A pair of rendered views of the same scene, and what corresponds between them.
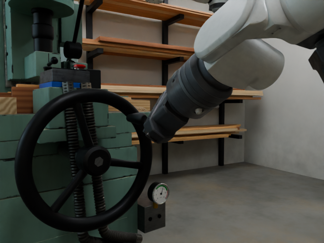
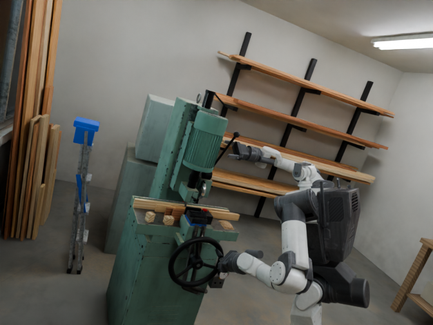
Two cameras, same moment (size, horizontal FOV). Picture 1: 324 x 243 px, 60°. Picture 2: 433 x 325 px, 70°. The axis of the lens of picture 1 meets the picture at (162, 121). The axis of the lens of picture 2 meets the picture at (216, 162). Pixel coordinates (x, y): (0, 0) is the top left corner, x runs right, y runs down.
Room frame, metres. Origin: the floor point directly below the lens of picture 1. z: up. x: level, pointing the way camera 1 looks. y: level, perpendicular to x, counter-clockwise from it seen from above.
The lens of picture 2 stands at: (-0.82, -0.06, 1.65)
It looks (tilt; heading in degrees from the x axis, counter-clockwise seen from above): 13 degrees down; 11
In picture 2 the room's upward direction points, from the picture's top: 18 degrees clockwise
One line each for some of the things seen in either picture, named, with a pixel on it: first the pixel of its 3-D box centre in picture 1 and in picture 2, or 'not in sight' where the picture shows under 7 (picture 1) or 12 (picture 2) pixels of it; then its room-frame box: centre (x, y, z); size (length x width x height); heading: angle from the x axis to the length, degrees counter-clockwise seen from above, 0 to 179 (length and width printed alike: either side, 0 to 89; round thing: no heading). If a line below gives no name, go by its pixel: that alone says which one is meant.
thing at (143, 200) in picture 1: (144, 211); (214, 276); (0.88, 0.05, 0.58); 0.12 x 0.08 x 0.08; 38
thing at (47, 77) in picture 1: (72, 77); (200, 216); (0.69, 0.22, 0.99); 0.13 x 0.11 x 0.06; 128
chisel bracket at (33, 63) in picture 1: (42, 69); (188, 193); (0.85, 0.36, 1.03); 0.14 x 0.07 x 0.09; 38
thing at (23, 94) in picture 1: (58, 100); (191, 216); (0.77, 0.28, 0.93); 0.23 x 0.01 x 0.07; 128
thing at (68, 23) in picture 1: (68, 25); not in sight; (1.10, 0.36, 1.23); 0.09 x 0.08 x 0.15; 38
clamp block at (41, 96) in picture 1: (70, 107); (194, 228); (0.69, 0.22, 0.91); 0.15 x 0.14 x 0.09; 128
